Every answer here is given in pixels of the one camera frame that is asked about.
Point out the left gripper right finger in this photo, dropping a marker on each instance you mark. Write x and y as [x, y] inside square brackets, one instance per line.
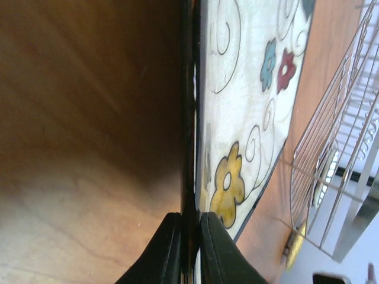
[221, 260]

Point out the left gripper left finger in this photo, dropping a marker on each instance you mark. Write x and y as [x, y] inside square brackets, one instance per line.
[160, 262]

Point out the wire metal dish rack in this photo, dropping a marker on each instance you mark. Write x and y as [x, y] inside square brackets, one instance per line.
[346, 117]

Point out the square floral plate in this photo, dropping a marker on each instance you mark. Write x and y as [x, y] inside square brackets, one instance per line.
[243, 63]

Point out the round woven bamboo plate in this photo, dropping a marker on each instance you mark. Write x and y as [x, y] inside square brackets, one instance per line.
[294, 245]

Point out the round striped white plate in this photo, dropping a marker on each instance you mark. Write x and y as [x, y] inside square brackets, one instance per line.
[326, 169]

